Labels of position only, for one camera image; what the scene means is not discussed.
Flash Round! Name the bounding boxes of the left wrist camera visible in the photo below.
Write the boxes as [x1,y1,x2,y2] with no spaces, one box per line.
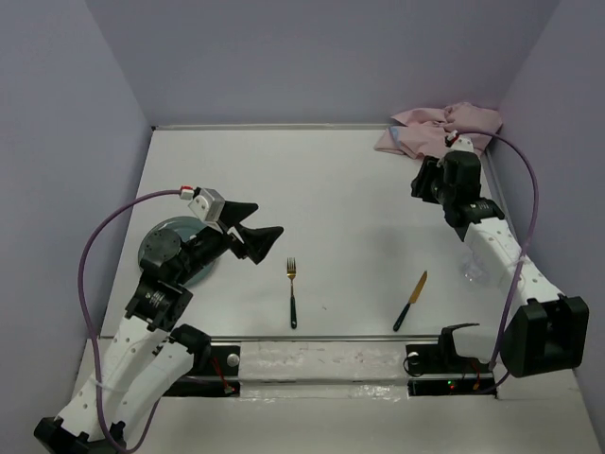
[188,187,226,226]

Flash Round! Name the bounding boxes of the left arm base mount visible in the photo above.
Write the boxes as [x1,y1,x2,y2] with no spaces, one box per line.
[164,343,241,398]

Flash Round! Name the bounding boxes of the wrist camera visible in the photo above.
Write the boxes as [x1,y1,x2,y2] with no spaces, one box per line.
[188,187,226,226]
[444,131,475,153]

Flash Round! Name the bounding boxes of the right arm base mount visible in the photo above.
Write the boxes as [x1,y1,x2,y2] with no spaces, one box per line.
[402,343,496,397]

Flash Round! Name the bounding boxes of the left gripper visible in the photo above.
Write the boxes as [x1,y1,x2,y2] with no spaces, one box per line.
[175,201,284,283]

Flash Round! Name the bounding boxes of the pink cloth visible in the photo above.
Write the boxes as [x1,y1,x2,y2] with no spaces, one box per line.
[374,102,503,159]

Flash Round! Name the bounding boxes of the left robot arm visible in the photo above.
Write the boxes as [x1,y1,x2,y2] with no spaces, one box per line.
[34,196,284,453]

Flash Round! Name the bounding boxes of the gold knife green handle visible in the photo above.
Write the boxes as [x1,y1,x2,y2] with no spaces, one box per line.
[392,271,428,332]

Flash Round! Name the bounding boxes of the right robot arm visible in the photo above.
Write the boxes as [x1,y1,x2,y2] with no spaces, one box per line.
[411,150,589,378]

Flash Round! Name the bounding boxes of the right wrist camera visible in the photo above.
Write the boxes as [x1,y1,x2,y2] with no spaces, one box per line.
[444,131,475,153]

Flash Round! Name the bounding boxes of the teal plate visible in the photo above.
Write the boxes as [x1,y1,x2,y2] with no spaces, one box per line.
[137,216,216,288]

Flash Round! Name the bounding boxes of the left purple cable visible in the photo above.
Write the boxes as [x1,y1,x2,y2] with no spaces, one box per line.
[78,187,190,453]

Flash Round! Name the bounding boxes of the gold fork green handle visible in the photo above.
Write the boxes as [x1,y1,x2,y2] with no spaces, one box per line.
[286,257,298,329]

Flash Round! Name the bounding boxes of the clear drinking glass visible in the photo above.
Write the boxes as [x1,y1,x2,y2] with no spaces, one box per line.
[460,252,491,286]

